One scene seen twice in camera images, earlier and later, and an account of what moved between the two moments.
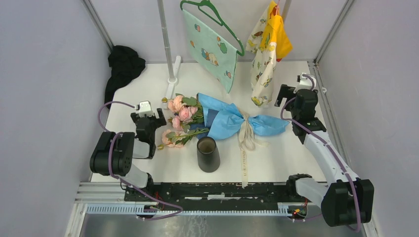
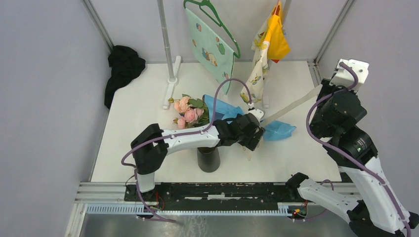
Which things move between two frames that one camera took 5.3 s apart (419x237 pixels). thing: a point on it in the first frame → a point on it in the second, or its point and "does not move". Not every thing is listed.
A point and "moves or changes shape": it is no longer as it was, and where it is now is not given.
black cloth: x=124 y=64 does not move
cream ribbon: x=247 y=141 → x=290 y=106
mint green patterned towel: x=217 y=53 does not move
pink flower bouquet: x=187 y=116 moves or changes shape
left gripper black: x=161 y=119 → x=251 y=141
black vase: x=208 y=156 does not move
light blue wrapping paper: x=220 y=118 moves or changes shape
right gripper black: x=286 y=92 → x=325 y=83
